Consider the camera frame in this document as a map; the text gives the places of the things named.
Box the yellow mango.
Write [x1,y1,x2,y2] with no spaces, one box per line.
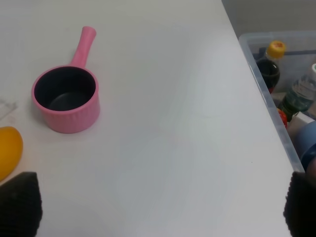
[0,126,23,181]

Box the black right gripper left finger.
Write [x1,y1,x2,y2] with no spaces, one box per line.
[0,172,42,237]

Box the pink saucepan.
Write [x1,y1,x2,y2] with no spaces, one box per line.
[32,26,100,134]

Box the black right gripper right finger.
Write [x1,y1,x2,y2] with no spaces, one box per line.
[283,172,316,237]

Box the green clear bottle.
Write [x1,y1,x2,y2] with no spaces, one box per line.
[278,64,316,122]

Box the red small item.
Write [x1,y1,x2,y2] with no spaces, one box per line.
[277,108,288,128]

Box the yellow cap dark bottle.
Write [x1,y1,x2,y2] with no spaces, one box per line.
[256,40,286,94]

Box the blue cup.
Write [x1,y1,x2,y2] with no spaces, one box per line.
[294,121,316,177]

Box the clear plastic storage bin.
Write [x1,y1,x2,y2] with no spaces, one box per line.
[239,31,316,172]

